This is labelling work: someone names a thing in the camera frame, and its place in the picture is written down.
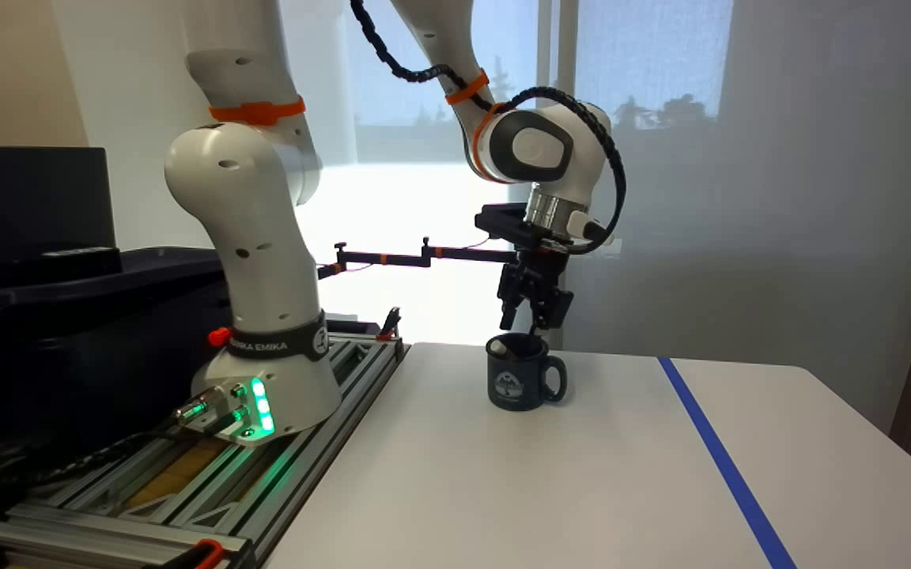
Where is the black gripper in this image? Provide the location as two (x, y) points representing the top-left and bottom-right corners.
(495, 244), (575, 331)

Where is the dark green speckled mug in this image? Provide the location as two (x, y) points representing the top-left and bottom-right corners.
(484, 331), (569, 413)

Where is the black rod with orange joints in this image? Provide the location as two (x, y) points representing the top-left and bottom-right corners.
(312, 238), (522, 282)

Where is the blue tape line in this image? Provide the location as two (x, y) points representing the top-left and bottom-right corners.
(653, 355), (799, 569)

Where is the black plastic bin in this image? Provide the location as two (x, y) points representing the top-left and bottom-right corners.
(0, 244), (238, 498)

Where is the black monitor with blue light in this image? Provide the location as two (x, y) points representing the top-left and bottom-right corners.
(0, 142), (123, 285)

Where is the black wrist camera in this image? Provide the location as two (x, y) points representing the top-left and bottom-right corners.
(472, 205), (530, 253)

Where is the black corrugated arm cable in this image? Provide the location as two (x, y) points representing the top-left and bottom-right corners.
(347, 0), (629, 259)

